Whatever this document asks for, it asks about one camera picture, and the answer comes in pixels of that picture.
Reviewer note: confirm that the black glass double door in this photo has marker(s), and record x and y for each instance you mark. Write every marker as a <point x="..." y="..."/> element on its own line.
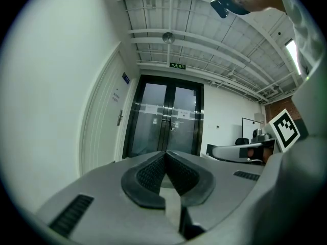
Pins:
<point x="163" y="116"/>

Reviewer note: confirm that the black head-worn camera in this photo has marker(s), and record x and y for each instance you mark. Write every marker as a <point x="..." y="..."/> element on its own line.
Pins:
<point x="224" y="1"/>

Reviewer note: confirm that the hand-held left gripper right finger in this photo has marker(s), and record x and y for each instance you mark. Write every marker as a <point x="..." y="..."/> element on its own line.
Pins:
<point x="219" y="187"/>

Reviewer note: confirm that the blue door sign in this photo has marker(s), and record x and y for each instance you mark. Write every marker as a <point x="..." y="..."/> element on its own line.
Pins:
<point x="126" y="78"/>

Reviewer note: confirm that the green exit sign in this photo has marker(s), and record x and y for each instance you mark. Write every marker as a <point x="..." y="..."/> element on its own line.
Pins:
<point x="177" y="66"/>

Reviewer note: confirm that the silver door lock plate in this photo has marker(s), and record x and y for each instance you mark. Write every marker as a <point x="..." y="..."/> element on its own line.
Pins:
<point x="119" y="117"/>

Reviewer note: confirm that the person's white shirt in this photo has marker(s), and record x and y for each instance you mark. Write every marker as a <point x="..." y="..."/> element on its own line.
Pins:
<point x="301" y="175"/>

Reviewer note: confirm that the white door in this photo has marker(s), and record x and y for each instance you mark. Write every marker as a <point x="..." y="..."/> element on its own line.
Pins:
<point x="104" y="116"/>

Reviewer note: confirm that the grey wall box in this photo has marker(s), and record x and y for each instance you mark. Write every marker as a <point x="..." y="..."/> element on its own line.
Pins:
<point x="259" y="117"/>

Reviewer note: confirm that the long ceiling light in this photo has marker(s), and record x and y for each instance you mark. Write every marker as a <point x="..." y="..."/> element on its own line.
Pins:
<point x="293" y="56"/>

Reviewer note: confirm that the whiteboard with black frame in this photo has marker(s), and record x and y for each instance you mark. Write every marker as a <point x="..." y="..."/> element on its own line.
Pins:
<point x="251" y="127"/>

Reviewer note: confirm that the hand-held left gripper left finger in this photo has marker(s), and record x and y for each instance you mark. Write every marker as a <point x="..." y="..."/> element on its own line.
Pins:
<point x="107" y="213"/>

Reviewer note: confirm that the round silver ceiling fixture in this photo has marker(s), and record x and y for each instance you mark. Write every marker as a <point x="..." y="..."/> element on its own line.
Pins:
<point x="168" y="37"/>

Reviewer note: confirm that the black office chair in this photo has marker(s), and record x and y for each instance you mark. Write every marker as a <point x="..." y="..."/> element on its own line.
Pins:
<point x="242" y="141"/>

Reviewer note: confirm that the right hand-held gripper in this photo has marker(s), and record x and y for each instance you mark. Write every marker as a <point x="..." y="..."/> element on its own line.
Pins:
<point x="284" y="130"/>

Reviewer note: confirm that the person's right hand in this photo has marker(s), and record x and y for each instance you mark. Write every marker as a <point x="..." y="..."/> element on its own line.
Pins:
<point x="267" y="156"/>

